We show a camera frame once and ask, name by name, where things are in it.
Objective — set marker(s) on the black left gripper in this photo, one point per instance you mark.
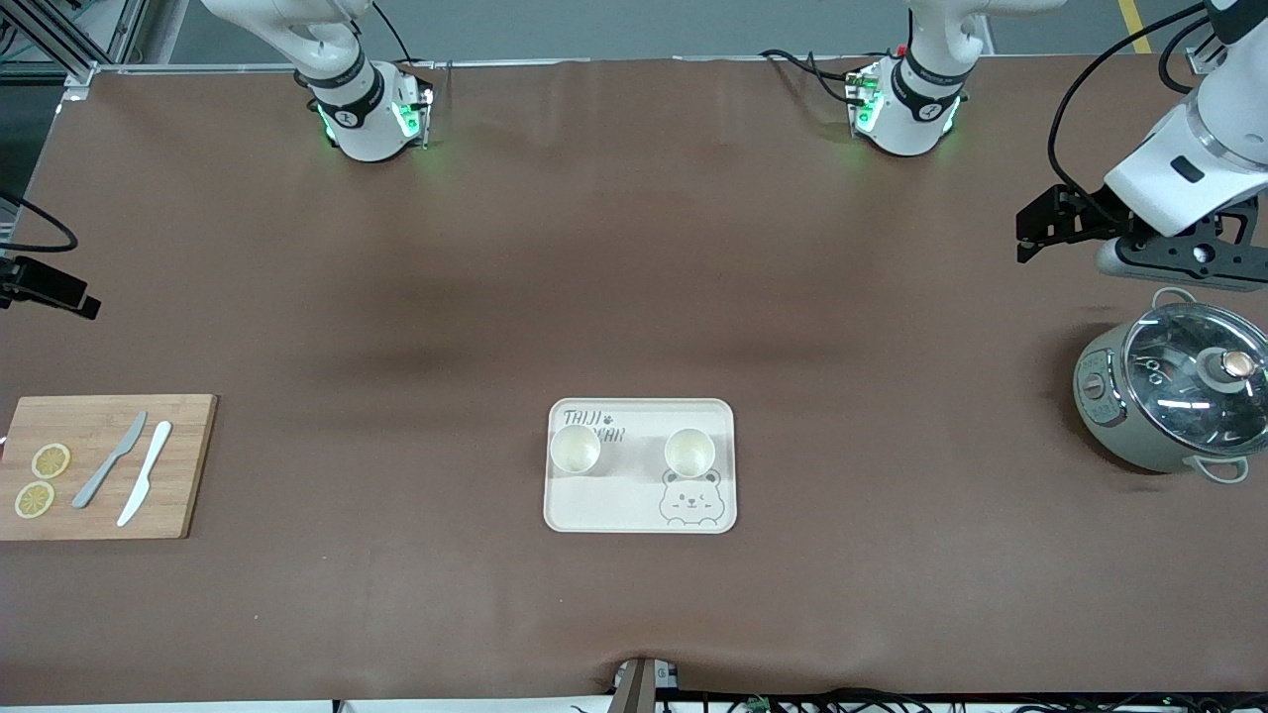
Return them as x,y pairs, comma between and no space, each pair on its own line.
1087,215

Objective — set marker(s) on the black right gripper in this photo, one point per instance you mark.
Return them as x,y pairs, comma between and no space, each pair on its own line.
30,280

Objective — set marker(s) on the white IKEA cup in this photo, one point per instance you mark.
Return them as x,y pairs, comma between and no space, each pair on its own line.
689,452
576,450

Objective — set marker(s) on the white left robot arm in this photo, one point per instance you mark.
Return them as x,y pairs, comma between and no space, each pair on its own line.
906,119

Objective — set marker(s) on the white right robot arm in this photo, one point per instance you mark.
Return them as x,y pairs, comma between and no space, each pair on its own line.
362,124

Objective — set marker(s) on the lemon slice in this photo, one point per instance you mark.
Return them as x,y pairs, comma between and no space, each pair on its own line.
35,499
51,460

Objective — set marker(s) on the grey plastic knife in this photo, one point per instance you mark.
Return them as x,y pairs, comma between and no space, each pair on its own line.
104,470

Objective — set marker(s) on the white plastic knife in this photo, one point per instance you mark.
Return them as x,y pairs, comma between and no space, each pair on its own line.
147,475

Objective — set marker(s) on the wooden cutting board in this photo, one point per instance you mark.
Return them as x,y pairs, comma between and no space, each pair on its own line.
188,465

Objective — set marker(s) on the grey cooking pot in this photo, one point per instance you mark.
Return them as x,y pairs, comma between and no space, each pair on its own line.
1105,416

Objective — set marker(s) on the glass pot lid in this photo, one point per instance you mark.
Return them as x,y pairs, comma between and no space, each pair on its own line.
1189,396

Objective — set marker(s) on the brown table cover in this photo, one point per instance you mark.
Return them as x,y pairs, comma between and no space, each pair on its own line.
634,277

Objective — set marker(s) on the cream bear print tray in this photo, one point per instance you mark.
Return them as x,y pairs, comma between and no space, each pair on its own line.
634,500

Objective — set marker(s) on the metal table edge clamp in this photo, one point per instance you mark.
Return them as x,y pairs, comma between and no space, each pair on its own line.
639,683

